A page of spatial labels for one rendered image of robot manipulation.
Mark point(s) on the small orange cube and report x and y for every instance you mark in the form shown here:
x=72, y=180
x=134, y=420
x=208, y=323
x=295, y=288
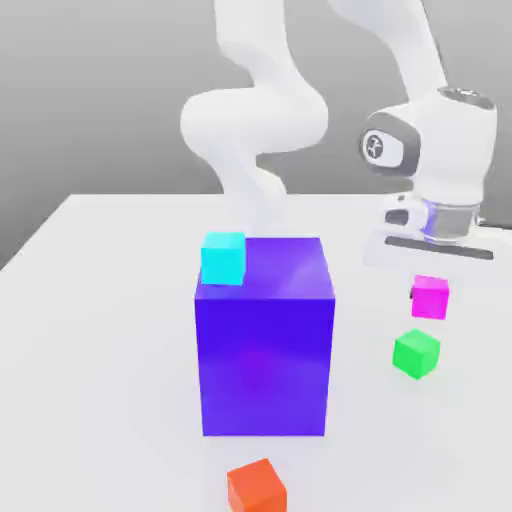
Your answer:
x=256, y=488

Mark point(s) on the small cyan cube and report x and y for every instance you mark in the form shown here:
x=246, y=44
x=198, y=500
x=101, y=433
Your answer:
x=222, y=260

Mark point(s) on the small magenta cube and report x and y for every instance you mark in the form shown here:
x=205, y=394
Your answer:
x=429, y=299

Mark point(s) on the large purple box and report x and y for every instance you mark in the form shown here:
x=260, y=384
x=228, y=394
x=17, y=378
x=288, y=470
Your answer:
x=264, y=360

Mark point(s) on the small green cube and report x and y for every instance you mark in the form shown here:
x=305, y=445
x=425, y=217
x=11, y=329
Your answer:
x=416, y=354

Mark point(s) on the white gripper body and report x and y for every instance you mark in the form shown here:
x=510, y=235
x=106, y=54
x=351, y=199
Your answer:
x=432, y=247

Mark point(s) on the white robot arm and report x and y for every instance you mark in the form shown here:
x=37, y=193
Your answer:
x=256, y=120

